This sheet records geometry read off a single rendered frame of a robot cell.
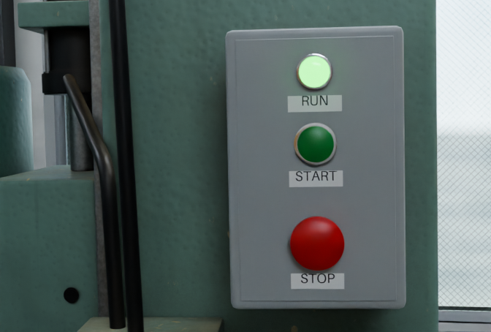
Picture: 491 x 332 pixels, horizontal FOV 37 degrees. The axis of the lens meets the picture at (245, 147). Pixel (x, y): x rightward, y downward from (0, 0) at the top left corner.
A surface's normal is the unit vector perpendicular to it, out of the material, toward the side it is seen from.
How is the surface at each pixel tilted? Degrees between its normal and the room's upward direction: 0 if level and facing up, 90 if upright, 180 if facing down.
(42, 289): 90
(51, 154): 90
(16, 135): 90
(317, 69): 88
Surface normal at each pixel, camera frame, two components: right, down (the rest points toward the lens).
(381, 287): -0.07, 0.05
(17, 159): 0.96, 0.00
